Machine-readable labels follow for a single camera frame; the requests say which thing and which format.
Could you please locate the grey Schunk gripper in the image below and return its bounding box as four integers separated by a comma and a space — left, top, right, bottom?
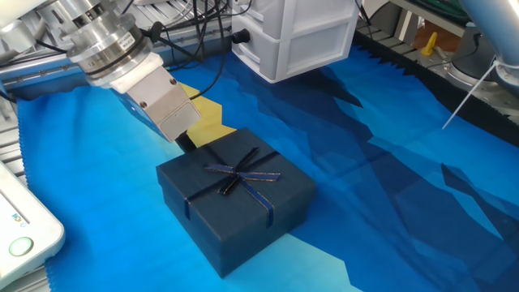
112, 66, 203, 154

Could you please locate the dark blue ribboned box lid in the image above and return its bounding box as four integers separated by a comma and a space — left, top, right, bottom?
156, 128, 316, 279

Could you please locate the black round knob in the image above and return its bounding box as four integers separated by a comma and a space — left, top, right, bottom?
230, 28, 251, 45

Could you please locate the white plastic drawer unit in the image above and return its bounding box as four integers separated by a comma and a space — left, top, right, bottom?
230, 0, 362, 84

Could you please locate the white teach pendant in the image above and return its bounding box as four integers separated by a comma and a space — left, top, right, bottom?
0, 160, 66, 290

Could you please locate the blue mountain print cloth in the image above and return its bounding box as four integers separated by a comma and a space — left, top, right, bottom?
15, 42, 519, 292

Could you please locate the white zip tie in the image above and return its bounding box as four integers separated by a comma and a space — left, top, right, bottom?
441, 60, 498, 131

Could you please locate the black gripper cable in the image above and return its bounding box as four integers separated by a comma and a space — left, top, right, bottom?
139, 20, 228, 101

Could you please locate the aluminium rail with bolts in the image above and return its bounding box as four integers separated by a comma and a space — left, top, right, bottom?
0, 24, 232, 101

